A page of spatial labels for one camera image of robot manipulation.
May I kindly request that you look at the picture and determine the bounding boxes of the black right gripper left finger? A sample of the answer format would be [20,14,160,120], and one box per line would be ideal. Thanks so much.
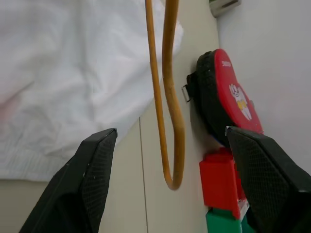
[18,128,118,233]

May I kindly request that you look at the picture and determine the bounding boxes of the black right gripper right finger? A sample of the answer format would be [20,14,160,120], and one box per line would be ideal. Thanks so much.
[225,126,311,233]

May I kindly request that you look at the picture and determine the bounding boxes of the white shorts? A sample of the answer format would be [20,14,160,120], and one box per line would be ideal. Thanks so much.
[0,0,184,183]

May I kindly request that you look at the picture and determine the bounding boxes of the red building block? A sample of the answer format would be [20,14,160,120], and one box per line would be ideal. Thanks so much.
[199,147,250,220]

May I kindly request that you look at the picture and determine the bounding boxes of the green building block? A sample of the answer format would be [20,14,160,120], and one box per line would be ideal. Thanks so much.
[205,207,256,233]

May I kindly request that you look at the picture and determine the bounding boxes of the red and black tape measure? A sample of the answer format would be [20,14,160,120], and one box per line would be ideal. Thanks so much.
[181,48,264,148]

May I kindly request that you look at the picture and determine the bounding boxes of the orange rubber band loop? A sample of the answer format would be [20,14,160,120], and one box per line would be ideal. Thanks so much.
[144,0,186,191]

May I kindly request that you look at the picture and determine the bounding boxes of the grey box with green top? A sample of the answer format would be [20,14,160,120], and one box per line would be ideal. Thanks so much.
[209,0,242,17]

